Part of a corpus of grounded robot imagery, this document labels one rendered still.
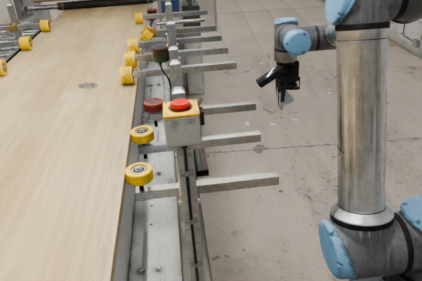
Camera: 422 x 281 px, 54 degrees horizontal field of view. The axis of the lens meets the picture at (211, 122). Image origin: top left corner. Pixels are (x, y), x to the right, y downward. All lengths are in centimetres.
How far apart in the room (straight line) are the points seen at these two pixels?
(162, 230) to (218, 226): 98
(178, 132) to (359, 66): 42
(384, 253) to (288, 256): 117
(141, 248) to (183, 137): 66
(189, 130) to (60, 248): 43
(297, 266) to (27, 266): 146
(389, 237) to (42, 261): 79
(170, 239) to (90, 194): 35
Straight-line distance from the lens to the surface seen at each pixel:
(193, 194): 89
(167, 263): 133
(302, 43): 150
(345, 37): 97
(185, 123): 79
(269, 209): 251
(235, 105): 169
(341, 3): 94
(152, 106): 164
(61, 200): 119
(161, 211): 152
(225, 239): 231
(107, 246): 100
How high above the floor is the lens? 155
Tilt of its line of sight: 26 degrees down
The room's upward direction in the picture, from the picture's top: 4 degrees counter-clockwise
